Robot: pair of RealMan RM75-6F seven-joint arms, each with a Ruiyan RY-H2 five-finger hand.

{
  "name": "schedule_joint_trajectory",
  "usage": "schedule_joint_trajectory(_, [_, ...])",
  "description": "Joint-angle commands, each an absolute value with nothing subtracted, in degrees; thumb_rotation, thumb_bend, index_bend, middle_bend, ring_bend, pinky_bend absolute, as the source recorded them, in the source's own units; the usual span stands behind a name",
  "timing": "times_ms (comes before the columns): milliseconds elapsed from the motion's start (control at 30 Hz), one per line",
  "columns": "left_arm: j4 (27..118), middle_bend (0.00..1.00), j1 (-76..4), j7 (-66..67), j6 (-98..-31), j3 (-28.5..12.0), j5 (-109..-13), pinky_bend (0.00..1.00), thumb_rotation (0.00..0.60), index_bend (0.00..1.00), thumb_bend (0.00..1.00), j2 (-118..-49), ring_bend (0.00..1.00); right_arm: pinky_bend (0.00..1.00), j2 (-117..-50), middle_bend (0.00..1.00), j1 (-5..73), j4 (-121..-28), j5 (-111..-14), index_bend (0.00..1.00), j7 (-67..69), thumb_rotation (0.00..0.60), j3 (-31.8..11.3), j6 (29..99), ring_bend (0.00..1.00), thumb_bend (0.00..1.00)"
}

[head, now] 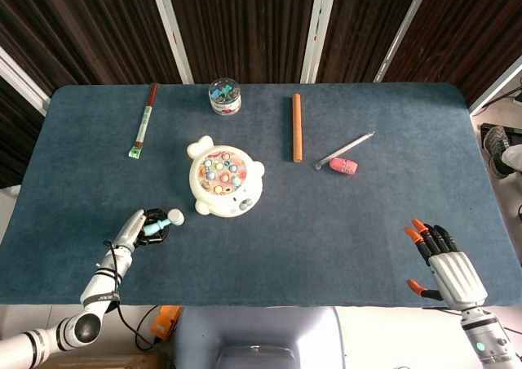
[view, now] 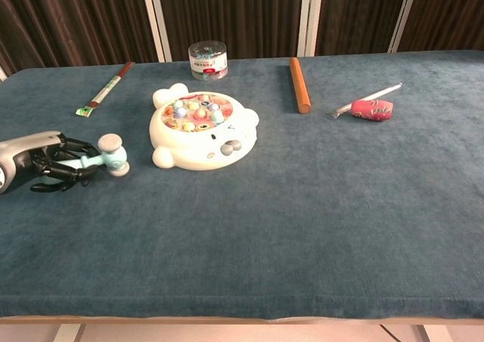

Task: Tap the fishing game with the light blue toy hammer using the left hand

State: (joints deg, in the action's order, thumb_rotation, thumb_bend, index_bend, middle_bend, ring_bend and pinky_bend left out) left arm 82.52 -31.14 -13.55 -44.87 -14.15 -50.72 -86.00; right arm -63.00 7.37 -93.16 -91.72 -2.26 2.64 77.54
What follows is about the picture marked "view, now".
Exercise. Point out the brown wooden rod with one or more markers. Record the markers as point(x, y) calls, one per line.
point(299, 84)

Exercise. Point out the left black-fingered silver robot hand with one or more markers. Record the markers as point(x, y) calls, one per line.
point(22, 145)

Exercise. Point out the white bear whack-a-mole toy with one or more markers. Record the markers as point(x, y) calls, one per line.
point(196, 145)

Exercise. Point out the clear jar of coloured clips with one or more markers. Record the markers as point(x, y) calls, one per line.
point(208, 64)

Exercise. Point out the white table leg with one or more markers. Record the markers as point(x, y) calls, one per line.
point(435, 334)
point(70, 334)

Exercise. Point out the pink patterned cylinder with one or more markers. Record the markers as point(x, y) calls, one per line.
point(372, 110)

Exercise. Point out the white frame post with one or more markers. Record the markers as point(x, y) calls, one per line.
point(311, 16)
point(404, 14)
point(157, 20)
point(2, 74)

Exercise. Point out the blue table cloth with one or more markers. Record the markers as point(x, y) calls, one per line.
point(264, 224)

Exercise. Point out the light blue toy hammer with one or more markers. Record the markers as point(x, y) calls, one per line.
point(113, 158)

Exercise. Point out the dark brown pleated curtain panel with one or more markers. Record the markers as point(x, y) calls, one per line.
point(234, 13)
point(75, 16)
point(359, 13)
point(450, 13)

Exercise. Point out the red chopsticks in green wrapper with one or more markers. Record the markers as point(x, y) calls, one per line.
point(107, 86)

